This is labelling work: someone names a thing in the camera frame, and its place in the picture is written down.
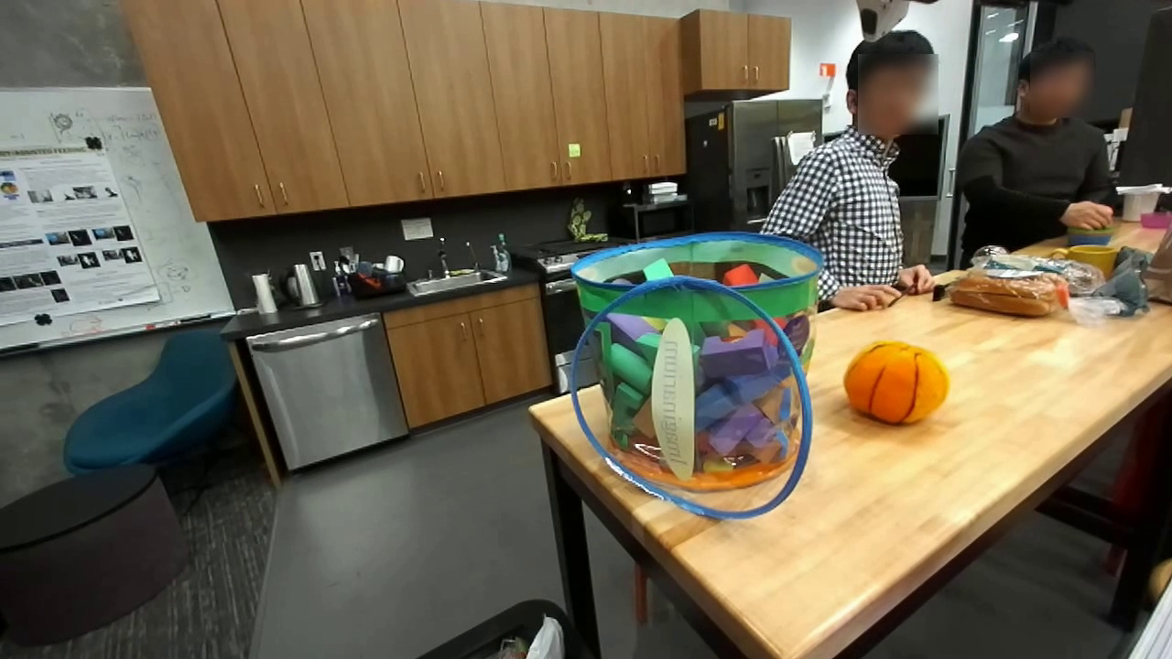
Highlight black countertop coffee machine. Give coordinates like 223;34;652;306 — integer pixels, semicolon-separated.
612;178;698;242

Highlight round orange ball toy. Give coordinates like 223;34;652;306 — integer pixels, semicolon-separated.
842;337;958;430

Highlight white cup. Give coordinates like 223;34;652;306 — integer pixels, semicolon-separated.
1115;178;1172;223

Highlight dark round ottoman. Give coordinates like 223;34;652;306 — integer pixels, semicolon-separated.
0;461;187;648

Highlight dark countertop appliance cluster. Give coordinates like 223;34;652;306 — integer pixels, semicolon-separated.
320;242;413;305

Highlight grey crumpled plastic bag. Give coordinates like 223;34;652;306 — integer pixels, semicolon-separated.
1063;237;1157;322

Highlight green countertop plant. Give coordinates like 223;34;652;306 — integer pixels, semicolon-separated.
564;196;612;244

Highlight wooden upper wall cabinets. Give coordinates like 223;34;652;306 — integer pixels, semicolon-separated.
119;0;690;227

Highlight person in checkered shirt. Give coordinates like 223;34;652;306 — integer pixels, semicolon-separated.
757;29;942;310

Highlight blue lounge chair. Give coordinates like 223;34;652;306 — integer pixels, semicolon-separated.
59;329;243;477

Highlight red foam block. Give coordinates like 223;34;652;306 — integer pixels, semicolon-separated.
720;260;765;294

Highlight bagged bread loaf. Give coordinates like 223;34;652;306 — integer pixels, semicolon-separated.
945;262;1078;322

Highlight wooden lower sink cabinet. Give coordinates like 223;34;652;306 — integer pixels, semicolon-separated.
378;277;556;433

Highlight person in dark sweater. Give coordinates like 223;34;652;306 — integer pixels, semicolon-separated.
958;44;1120;268

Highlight checkered shirt person right hand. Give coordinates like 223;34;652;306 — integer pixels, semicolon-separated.
832;283;905;316

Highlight white paper towel roll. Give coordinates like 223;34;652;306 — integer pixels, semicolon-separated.
247;268;282;320

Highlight kitchen faucet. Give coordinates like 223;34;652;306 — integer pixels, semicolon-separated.
428;235;488;284

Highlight stainless steel refrigerator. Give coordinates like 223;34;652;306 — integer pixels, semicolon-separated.
683;94;828;237

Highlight white wall whiteboard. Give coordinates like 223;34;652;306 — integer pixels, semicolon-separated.
0;79;240;360

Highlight purple foam block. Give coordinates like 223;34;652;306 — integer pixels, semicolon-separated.
700;329;776;386

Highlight dark sweater person left hand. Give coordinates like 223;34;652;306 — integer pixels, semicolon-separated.
1060;196;1118;237

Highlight steel kitchen sink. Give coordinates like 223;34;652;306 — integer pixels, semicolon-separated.
406;268;514;299

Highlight printed poster on whiteboard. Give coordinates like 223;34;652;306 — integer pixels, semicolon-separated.
0;148;164;334

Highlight stainless steel dishwasher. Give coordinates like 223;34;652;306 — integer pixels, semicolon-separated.
243;310;413;477

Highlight small wooden cabinet over fridge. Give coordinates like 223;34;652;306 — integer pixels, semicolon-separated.
679;6;796;100

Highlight clear round blue-rimmed bag lid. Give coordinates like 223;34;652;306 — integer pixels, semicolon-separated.
564;273;822;527

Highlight jar of colourful blocks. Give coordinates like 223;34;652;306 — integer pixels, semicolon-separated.
569;227;828;498

